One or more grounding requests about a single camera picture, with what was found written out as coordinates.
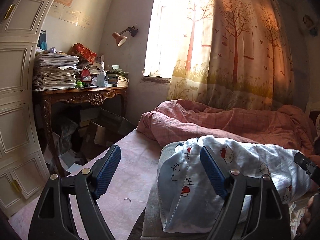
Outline small red bag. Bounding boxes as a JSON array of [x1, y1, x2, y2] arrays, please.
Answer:
[[81, 67, 92, 83]]

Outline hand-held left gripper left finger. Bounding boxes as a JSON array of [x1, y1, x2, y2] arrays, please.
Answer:
[[28, 144, 122, 240]]

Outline red box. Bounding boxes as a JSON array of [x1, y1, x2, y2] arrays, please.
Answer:
[[72, 43, 98, 62]]

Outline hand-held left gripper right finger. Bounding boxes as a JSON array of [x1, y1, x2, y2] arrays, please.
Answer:
[[200, 145, 292, 240]]

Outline clear plastic bag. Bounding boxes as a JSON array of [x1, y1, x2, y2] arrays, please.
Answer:
[[58, 121, 79, 153]]

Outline pale printed cloth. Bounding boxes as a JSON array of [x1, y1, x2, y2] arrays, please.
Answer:
[[287, 197, 311, 231]]

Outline open cardboard box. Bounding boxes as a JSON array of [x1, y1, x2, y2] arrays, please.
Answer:
[[82, 120, 119, 153]]

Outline pink quilt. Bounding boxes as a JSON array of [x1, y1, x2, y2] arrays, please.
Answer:
[[137, 99, 317, 156]]

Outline bright window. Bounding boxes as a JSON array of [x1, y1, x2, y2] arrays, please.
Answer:
[[144, 0, 216, 78]]

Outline person's right hand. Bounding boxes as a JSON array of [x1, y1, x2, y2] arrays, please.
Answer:
[[297, 194, 320, 235]]

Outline cream carved headboard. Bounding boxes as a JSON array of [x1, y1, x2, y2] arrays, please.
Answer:
[[304, 97, 320, 121]]

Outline cream panelled wardrobe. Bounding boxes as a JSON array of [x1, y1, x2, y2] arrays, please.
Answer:
[[0, 0, 56, 218]]

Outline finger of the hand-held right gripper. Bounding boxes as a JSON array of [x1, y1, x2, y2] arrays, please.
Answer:
[[294, 152, 320, 180]]

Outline pink wall lamp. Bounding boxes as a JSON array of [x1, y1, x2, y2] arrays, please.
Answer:
[[112, 26, 139, 47]]

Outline white wall paper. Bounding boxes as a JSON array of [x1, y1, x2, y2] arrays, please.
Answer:
[[60, 7, 82, 24], [78, 15, 93, 29], [50, 3, 64, 18]]

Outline stack of books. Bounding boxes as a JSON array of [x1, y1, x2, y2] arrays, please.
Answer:
[[106, 67, 130, 88]]

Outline stack of papers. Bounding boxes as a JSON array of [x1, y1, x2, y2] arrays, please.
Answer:
[[33, 50, 80, 92]]

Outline tree print curtain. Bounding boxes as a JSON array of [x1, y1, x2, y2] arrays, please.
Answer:
[[167, 0, 296, 111]]

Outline carved wooden desk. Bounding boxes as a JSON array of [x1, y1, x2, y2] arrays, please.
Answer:
[[34, 86, 128, 178]]

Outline folded grey sweatshirt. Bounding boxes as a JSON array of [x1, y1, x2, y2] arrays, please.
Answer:
[[140, 142, 253, 240]]

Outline clear plastic bottle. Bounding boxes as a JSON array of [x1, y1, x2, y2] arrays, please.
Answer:
[[97, 61, 106, 88]]

